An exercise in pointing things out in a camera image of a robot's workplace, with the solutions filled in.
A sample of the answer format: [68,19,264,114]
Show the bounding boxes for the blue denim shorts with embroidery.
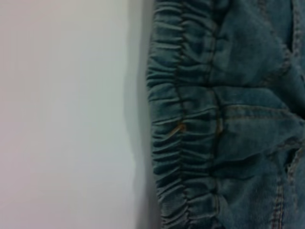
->
[145,0,305,229]

